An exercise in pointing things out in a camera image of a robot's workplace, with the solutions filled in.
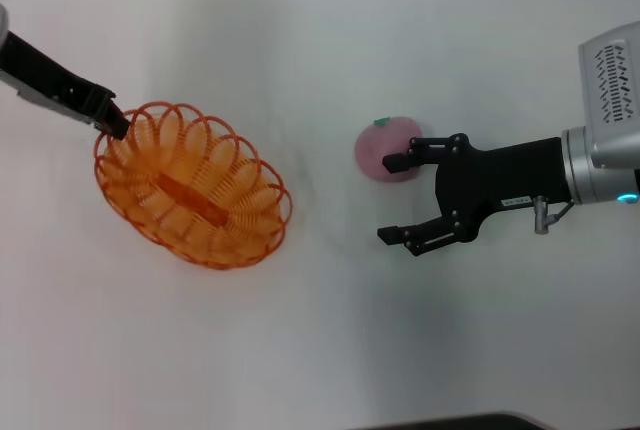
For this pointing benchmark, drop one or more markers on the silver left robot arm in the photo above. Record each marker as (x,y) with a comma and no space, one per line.
(3,25)

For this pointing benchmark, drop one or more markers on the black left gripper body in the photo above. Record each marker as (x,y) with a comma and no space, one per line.
(37,70)

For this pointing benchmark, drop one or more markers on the dark rounded base edge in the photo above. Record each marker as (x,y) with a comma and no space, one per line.
(475,424)

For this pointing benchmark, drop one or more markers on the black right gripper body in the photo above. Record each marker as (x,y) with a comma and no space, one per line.
(505,175)

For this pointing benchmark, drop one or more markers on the right silver camera housing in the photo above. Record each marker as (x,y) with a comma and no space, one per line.
(610,80)

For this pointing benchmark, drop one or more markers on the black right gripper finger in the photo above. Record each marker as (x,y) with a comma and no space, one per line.
(430,150)
(430,237)

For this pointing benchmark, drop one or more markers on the pink plush peach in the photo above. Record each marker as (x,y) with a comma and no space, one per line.
(372,155)

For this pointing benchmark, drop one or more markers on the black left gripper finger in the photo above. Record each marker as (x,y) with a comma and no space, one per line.
(102,107)

